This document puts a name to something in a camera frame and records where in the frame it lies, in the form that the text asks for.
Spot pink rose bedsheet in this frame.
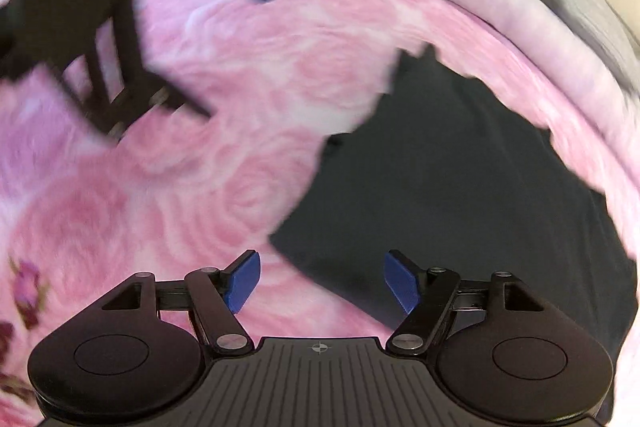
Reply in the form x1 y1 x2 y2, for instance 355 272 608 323
0 0 640 427

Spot black pants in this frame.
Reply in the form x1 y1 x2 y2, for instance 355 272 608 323
270 43 632 423

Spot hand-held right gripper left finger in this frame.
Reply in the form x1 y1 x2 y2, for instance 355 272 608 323
101 250 262 355

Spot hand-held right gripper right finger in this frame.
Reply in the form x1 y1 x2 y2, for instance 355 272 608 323
384 250 546 355

